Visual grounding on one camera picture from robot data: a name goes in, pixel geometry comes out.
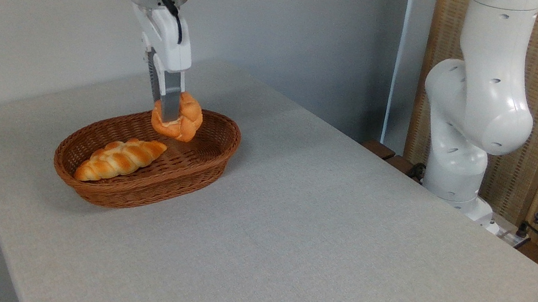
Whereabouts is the white vertical wall conduit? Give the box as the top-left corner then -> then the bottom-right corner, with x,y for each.
379,0 -> 413,146

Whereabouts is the brown wicker oval basket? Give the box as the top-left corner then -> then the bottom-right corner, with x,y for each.
46,85 -> 246,229

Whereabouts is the round braided bread bun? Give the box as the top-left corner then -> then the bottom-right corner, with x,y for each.
147,86 -> 208,145

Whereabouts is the long braided bread loaf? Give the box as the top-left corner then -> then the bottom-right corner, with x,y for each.
73,128 -> 169,195

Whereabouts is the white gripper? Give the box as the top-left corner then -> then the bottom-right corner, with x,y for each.
113,2 -> 201,126

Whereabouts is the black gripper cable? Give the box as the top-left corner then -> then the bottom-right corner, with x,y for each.
153,0 -> 190,45

